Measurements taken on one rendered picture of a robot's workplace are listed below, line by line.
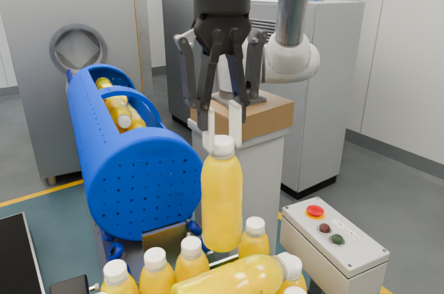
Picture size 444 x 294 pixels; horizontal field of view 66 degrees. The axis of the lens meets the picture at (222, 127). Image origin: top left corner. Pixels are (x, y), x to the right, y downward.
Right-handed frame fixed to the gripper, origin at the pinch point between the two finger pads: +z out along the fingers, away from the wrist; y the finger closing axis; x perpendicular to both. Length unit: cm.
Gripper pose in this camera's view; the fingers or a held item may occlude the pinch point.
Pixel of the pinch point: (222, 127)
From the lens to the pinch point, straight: 51.5
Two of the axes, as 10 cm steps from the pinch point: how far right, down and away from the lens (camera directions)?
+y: -9.0, 1.7, -4.0
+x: 4.3, 3.5, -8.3
